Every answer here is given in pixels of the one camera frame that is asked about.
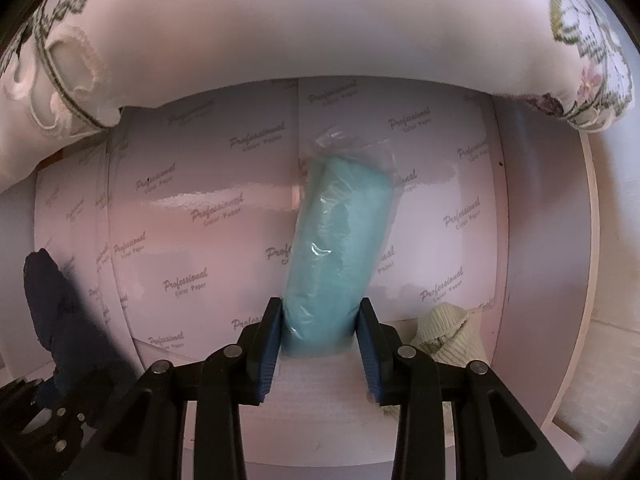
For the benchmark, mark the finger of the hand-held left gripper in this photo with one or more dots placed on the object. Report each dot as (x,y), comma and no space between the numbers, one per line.
(50,425)

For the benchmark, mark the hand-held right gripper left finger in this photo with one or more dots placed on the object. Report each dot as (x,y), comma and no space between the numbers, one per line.
(267,345)

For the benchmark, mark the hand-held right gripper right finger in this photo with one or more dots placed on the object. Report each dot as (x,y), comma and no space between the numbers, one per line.
(372,350)

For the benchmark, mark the dark navy patterned cloth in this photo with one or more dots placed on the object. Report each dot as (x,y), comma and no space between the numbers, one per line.
(65,310)

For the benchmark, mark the teal cloth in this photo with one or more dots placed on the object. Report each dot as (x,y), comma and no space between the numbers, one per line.
(335,240)

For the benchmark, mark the cream ribbed knit sock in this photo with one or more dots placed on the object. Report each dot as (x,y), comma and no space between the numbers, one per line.
(450,335)

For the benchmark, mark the white printed paper liner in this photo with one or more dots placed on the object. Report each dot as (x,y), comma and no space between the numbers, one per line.
(200,185)

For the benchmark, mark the white floral embroidered pillow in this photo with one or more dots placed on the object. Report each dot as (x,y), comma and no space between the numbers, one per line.
(300,20)

